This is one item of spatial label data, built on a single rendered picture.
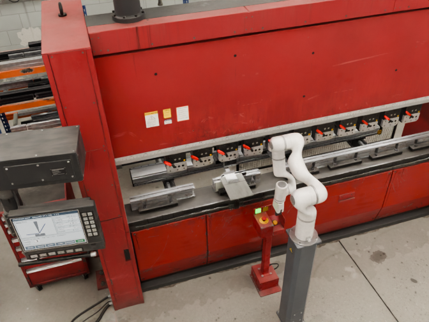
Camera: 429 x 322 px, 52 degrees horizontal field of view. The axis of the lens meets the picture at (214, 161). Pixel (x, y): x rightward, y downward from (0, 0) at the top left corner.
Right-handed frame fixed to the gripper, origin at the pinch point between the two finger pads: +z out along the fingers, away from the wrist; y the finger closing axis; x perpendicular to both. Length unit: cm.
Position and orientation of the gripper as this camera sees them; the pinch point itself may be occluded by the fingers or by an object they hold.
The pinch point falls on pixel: (277, 213)
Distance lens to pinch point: 338.9
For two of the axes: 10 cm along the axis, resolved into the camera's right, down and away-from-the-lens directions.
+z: -0.1, 7.3, 6.9
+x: 9.5, -2.1, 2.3
